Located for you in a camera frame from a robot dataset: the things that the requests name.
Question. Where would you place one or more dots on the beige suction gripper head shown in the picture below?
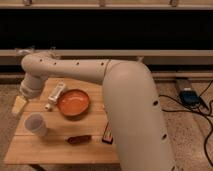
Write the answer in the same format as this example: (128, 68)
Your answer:
(19, 104)

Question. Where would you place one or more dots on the brown chocolate bar eraser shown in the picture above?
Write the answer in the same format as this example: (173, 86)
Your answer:
(107, 135)

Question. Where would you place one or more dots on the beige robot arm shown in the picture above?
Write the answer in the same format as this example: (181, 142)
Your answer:
(131, 102)

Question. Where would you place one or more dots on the orange ceramic bowl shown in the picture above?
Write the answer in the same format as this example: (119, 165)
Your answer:
(73, 102)

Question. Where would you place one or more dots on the white tube bottle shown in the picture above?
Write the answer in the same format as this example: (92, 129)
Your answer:
(54, 95)

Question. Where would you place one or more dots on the wooden table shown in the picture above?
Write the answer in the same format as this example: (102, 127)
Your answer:
(26, 148)

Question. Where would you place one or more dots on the dark red sausage toy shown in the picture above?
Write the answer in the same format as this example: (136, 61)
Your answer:
(79, 139)

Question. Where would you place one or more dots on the blue power adapter box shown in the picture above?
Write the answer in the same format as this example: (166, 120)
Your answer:
(189, 98)

